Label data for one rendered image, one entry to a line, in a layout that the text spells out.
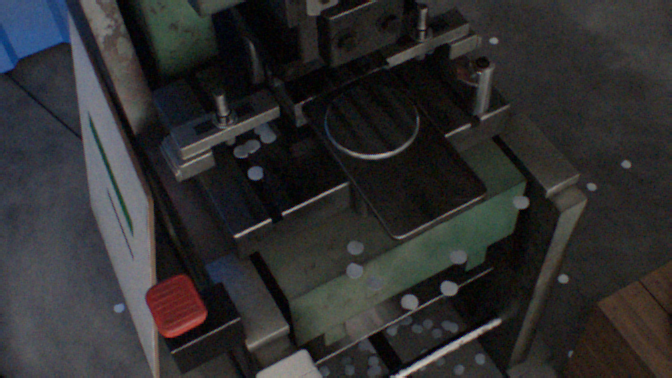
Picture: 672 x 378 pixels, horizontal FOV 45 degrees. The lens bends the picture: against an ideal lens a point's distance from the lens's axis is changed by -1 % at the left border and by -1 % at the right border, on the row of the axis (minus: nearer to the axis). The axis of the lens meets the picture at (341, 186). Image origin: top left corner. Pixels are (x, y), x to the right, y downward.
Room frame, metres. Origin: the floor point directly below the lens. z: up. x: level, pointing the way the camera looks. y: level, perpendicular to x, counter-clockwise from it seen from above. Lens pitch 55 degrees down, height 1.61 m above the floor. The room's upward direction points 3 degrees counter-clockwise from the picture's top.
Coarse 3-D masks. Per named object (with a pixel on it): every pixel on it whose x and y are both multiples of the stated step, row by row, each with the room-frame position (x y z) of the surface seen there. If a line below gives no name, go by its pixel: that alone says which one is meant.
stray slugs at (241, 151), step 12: (432, 48) 0.89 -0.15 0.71; (264, 132) 0.74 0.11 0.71; (252, 144) 0.72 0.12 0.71; (240, 156) 0.70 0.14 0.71; (252, 168) 0.68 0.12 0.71; (516, 204) 0.63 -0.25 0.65; (360, 252) 0.57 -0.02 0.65; (456, 252) 0.56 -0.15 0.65; (372, 276) 0.53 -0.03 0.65; (372, 288) 0.51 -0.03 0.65; (444, 288) 0.50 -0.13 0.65; (456, 288) 0.50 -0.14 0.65; (408, 300) 0.49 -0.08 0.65
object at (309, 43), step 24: (264, 0) 0.77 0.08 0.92; (312, 0) 0.69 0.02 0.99; (336, 0) 0.70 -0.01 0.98; (360, 0) 0.71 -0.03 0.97; (384, 0) 0.71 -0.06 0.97; (312, 24) 0.70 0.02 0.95; (336, 24) 0.68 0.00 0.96; (360, 24) 0.70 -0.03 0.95; (384, 24) 0.70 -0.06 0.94; (312, 48) 0.70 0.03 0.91; (336, 48) 0.68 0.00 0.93; (360, 48) 0.69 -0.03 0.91
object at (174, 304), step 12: (180, 276) 0.48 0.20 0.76; (156, 288) 0.47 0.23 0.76; (168, 288) 0.46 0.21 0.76; (180, 288) 0.46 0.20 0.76; (192, 288) 0.46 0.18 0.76; (156, 300) 0.45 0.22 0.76; (168, 300) 0.45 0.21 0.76; (180, 300) 0.45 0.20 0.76; (192, 300) 0.45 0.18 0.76; (156, 312) 0.43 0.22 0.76; (168, 312) 0.43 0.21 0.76; (180, 312) 0.43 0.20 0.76; (192, 312) 0.43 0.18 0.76; (204, 312) 0.43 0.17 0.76; (156, 324) 0.42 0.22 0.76; (168, 324) 0.42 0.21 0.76; (180, 324) 0.42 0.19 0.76; (192, 324) 0.42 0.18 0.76; (168, 336) 0.41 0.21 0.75
